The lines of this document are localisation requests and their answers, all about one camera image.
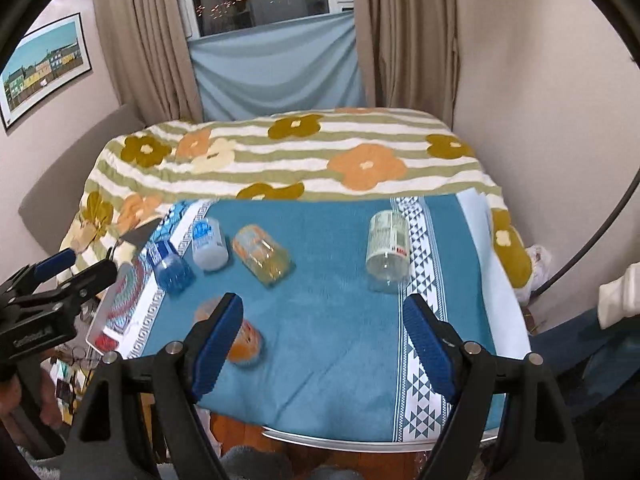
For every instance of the light blue hanging cloth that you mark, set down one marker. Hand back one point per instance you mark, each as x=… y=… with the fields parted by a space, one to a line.
x=304 y=64

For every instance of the white garment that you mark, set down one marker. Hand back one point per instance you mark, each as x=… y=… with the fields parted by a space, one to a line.
x=620 y=299

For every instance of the teal patterned tablecloth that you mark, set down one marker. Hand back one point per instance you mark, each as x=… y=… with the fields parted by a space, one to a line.
x=325 y=319

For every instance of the yellow orange plastic cup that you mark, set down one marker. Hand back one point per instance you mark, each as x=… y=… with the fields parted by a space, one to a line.
x=261 y=254

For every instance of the orange label plastic cup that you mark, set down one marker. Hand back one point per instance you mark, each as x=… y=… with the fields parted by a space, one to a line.
x=247 y=347

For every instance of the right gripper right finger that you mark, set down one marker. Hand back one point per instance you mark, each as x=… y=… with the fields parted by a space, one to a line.
x=536 y=438

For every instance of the grey bed headboard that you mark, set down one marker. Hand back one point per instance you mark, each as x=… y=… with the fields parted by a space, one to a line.
x=48 y=209

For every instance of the person's left hand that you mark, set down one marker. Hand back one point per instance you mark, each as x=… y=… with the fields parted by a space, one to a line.
x=39 y=395

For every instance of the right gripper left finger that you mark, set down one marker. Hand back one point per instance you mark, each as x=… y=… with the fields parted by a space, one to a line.
x=108 y=439

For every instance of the left beige curtain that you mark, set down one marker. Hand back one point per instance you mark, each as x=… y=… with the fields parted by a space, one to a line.
x=147 y=58

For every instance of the green label clear cup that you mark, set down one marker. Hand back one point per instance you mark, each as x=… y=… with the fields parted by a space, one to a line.
x=388 y=248

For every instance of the framed houses picture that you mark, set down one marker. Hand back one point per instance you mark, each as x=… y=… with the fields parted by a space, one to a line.
x=45 y=61

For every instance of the beige curtain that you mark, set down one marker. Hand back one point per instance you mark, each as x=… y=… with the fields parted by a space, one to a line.
x=408 y=54
x=147 y=58

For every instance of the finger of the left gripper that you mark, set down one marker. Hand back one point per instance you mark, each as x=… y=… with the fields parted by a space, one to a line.
x=91 y=281
x=54 y=265

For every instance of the right beige curtain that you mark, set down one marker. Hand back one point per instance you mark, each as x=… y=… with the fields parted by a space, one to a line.
x=408 y=54

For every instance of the white plastic cup blue label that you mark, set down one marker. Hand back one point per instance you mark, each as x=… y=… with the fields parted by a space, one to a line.
x=209 y=247

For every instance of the floral striped bed quilt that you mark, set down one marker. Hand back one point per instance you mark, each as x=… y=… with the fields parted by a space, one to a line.
x=341 y=154

